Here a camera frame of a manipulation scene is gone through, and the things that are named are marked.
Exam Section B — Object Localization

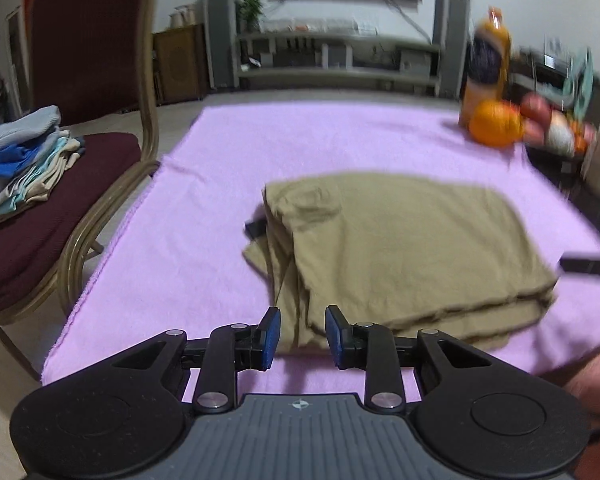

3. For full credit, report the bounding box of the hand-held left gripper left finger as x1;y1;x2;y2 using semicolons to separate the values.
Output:
112;306;283;414

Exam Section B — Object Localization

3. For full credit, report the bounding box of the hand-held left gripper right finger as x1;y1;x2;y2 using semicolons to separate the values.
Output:
325;305;491;414

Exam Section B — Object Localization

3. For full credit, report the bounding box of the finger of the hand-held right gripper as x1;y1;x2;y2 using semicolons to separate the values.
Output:
559;255;600;282

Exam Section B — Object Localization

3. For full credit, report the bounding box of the khaki garment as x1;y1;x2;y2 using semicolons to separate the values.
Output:
242;172;561;357

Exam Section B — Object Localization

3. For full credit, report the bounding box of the person's right forearm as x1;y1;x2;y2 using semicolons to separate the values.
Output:
540;344;600;422

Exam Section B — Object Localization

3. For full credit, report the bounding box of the stack of folded clothes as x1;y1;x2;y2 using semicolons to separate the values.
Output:
0;105;87;222

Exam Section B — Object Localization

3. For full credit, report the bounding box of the red apple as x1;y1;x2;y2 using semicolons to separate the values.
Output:
519;94;554;144

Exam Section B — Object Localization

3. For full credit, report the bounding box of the pink blanket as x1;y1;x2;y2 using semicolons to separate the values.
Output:
40;102;600;411

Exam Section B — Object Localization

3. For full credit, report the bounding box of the orange fruit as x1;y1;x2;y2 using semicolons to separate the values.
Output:
468;100;525;149

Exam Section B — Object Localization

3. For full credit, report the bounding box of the teal small fan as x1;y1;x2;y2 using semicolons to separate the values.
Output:
564;47;597;122

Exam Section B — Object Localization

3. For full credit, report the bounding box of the orange juice bottle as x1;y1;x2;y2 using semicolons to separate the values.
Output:
458;6;514;129

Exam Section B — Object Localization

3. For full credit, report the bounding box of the tall grey speaker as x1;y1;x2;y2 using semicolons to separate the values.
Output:
432;0;474;102
205;0;241;93

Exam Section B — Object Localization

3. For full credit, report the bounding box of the grey television stand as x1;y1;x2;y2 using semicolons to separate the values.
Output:
235;30;443;95

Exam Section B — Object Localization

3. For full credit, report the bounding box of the wooden cabinet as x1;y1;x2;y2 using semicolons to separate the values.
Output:
152;25;211;107

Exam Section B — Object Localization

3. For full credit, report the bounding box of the green potted plant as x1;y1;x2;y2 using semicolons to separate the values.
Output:
237;0;267;34

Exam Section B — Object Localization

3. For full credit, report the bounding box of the white jug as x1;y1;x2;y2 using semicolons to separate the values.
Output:
169;5;197;29

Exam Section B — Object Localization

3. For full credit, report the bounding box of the maroon cushioned chair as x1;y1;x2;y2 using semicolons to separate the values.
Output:
0;0;163;382

